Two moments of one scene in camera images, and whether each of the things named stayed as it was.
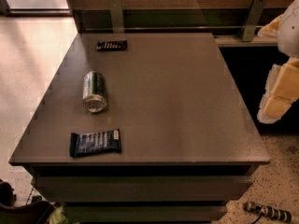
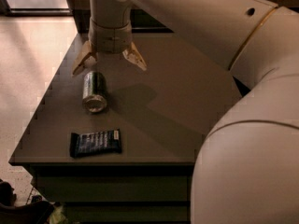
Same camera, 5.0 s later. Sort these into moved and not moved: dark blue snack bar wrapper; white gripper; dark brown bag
Moved: white gripper
Not moved: dark blue snack bar wrapper; dark brown bag
